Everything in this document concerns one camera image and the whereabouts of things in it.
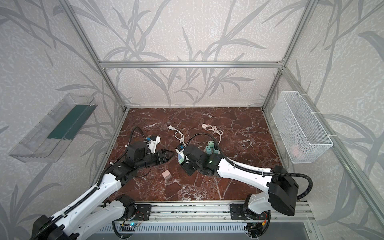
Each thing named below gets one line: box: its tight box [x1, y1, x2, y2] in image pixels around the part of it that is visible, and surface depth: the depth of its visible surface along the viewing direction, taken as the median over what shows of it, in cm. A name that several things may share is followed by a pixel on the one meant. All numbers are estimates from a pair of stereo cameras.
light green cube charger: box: [208, 141, 215, 149], surface depth 93 cm
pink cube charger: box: [162, 169, 172, 180], surface depth 86 cm
